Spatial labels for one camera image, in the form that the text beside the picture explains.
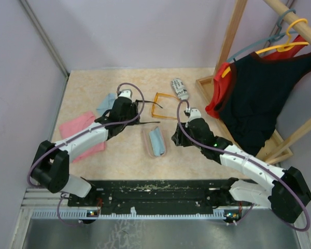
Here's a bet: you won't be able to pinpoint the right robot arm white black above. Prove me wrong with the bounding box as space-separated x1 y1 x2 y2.
172 118 311 224

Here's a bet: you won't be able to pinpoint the newspaper print glasses case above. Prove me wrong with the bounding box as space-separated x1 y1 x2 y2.
171 78 189 100

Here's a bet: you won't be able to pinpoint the teal hanger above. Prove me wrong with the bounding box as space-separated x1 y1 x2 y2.
226 8 296 63

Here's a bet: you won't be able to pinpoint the wooden clothes rack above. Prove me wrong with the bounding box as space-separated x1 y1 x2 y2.
195 0 311 165

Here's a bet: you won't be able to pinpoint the orange sunglasses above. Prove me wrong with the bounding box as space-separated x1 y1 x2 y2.
151 92 179 120

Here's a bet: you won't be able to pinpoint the pink glasses case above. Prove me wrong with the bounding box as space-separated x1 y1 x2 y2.
142 126 167 158

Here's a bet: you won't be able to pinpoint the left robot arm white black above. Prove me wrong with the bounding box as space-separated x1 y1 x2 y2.
27 96 142 206

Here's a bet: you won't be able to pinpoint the yellow hanger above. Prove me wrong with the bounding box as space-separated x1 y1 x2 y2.
221 18 309 78

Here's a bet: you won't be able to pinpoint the light blue cleaning cloth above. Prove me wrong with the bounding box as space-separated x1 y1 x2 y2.
149 127 166 157

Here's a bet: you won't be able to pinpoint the black sunglasses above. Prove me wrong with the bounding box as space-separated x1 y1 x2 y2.
133 99 163 125

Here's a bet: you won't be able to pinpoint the red tank top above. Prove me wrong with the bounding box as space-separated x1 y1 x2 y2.
205 44 307 119

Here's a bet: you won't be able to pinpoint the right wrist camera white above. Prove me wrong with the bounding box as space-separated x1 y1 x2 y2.
185 107 202 122

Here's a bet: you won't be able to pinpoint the navy tank top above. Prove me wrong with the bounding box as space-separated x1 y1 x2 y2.
218 52 311 156

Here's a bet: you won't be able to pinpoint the pink folded garment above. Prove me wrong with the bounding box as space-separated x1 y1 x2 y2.
59 111 106 163

